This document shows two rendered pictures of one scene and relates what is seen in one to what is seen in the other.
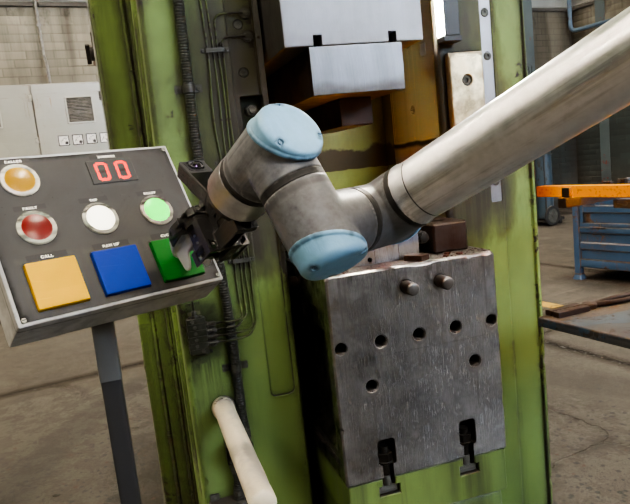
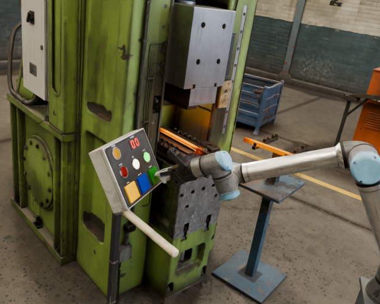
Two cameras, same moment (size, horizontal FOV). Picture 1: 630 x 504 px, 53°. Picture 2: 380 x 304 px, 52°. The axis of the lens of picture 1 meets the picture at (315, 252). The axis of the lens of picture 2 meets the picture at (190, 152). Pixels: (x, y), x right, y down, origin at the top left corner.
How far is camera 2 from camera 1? 124 cm
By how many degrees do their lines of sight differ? 32
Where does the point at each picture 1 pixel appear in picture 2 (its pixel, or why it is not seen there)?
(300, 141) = (230, 165)
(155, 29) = (131, 69)
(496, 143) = (277, 172)
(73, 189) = (128, 153)
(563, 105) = (296, 169)
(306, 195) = (230, 181)
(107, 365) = not seen: hidden behind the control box
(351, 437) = (177, 224)
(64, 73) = not seen: outside the picture
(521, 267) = not seen: hidden behind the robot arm
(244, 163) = (212, 168)
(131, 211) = (141, 158)
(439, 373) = (205, 201)
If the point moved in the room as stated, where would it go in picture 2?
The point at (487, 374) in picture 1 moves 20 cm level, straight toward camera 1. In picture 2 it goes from (218, 199) to (227, 217)
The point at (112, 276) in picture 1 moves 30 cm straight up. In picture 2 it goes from (143, 186) to (149, 123)
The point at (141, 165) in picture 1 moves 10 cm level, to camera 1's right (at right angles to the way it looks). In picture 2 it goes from (140, 138) to (160, 137)
